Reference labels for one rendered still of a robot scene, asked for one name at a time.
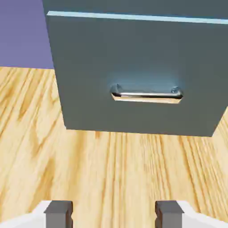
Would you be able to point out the grey painted cabinet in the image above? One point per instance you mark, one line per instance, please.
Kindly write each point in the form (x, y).
(135, 7)

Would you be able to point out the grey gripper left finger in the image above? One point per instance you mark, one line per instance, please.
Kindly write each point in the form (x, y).
(57, 213)

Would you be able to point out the grey drawer front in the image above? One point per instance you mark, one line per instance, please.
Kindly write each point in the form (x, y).
(124, 62)

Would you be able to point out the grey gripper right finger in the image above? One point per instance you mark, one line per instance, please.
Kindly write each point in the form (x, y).
(167, 213)

